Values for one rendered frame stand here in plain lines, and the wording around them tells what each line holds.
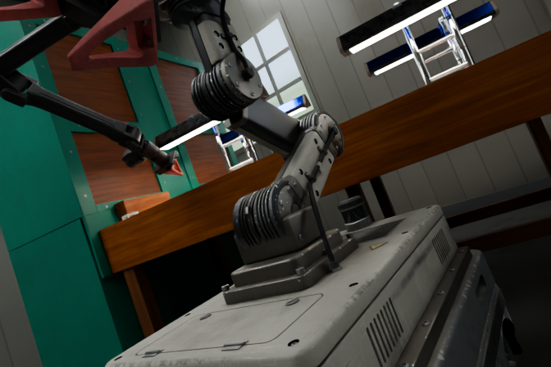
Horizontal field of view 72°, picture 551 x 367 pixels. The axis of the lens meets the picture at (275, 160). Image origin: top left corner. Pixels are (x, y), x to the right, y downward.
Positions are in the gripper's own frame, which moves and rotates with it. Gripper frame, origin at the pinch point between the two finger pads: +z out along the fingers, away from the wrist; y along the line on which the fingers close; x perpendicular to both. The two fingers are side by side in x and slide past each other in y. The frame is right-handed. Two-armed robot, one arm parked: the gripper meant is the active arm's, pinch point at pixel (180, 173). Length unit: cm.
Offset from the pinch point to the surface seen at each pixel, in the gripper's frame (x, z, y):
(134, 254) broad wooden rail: 26.2, 4.8, 24.4
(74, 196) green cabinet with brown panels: 5.0, -18.5, 40.8
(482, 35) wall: -136, 119, -140
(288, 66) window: -197, 101, 4
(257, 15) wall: -246, 65, 14
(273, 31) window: -225, 78, 4
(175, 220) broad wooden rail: 21.6, 1.5, -0.2
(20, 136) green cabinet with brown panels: -22, -41, 61
